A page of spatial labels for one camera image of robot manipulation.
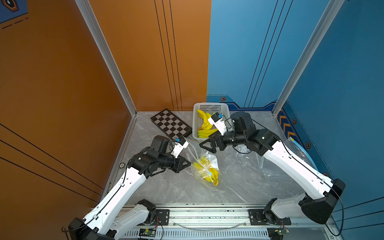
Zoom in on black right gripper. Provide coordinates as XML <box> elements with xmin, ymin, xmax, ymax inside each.
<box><xmin>199</xmin><ymin>127</ymin><xmax>248</xmax><ymax>154</ymax></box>

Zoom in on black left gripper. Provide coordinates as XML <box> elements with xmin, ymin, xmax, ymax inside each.
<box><xmin>157</xmin><ymin>153</ymin><xmax>192</xmax><ymax>173</ymax></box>

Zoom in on small yellow banana bunch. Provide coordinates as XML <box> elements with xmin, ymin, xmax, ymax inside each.
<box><xmin>193</xmin><ymin>155</ymin><xmax>220</xmax><ymax>187</ymax></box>

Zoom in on clear zip bag white seal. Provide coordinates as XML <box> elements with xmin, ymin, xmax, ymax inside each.
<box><xmin>186</xmin><ymin>140</ymin><xmax>220</xmax><ymax>188</ymax></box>

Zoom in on clear zip bag blue seal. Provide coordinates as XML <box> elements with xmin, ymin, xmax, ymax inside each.
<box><xmin>283</xmin><ymin>137</ymin><xmax>319</xmax><ymax>172</ymax></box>

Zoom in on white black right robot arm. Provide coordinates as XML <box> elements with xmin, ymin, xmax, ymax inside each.
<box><xmin>200</xmin><ymin>112</ymin><xmax>346</xmax><ymax>225</ymax></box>

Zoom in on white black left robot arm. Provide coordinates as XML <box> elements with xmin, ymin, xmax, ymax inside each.
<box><xmin>62</xmin><ymin>136</ymin><xmax>191</xmax><ymax>240</ymax></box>

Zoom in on white perforated plastic basket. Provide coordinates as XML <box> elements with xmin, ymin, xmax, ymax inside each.
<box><xmin>192</xmin><ymin>103</ymin><xmax>233</xmax><ymax>143</ymax></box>

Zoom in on black white chessboard box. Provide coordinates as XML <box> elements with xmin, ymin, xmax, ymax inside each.
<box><xmin>151</xmin><ymin>109</ymin><xmax>192</xmax><ymax>140</ymax></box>

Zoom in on green circuit board left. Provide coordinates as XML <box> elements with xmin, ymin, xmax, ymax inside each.
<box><xmin>139</xmin><ymin>229</ymin><xmax>157</xmax><ymax>239</ymax></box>

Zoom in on green circuit board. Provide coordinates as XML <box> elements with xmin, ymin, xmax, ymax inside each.
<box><xmin>275</xmin><ymin>228</ymin><xmax>290</xmax><ymax>236</ymax></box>
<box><xmin>139</xmin><ymin>229</ymin><xmax>157</xmax><ymax>239</ymax></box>

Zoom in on green circuit board right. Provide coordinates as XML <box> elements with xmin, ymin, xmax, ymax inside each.
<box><xmin>275</xmin><ymin>228</ymin><xmax>290</xmax><ymax>236</ymax></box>

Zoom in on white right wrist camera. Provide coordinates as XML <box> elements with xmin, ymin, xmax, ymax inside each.
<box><xmin>208</xmin><ymin>113</ymin><xmax>232</xmax><ymax>136</ymax></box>

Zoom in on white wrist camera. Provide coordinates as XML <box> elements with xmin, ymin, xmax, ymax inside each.
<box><xmin>171</xmin><ymin>136</ymin><xmax>189</xmax><ymax>158</ymax></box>
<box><xmin>208</xmin><ymin>113</ymin><xmax>232</xmax><ymax>136</ymax></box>

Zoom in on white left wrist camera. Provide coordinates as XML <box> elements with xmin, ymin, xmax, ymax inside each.
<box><xmin>171</xmin><ymin>136</ymin><xmax>189</xmax><ymax>158</ymax></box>

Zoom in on aluminium front rail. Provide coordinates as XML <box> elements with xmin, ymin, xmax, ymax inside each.
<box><xmin>118</xmin><ymin>204</ymin><xmax>332</xmax><ymax>240</ymax></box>

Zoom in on aluminium corner post right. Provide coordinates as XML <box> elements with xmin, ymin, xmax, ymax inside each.
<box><xmin>272</xmin><ymin>0</ymin><xmax>345</xmax><ymax>117</ymax></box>

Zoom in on aluminium corner post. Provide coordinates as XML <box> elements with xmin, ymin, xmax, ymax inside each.
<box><xmin>75</xmin><ymin>0</ymin><xmax>137</xmax><ymax>117</ymax></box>
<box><xmin>272</xmin><ymin>0</ymin><xmax>345</xmax><ymax>117</ymax></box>

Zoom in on aluminium corner post left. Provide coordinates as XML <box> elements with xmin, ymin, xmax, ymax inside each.
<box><xmin>75</xmin><ymin>0</ymin><xmax>137</xmax><ymax>117</ymax></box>

